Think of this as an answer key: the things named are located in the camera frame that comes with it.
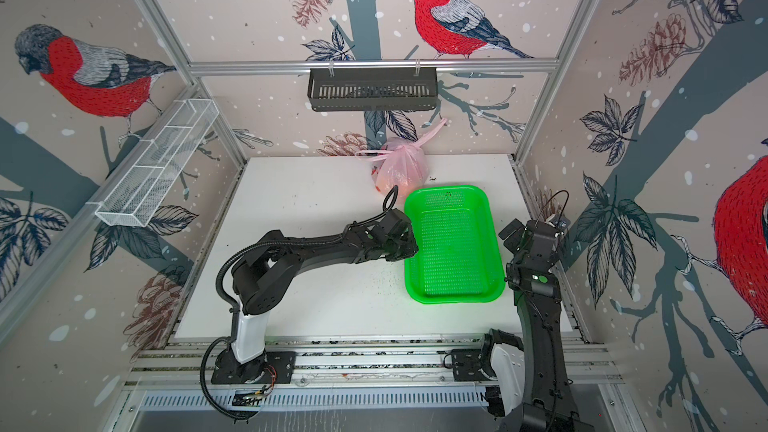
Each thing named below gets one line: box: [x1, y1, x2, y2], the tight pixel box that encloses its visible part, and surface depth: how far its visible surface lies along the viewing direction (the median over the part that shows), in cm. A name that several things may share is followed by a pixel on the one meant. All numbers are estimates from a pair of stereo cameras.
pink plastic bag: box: [355, 119, 449, 197], surface depth 106 cm
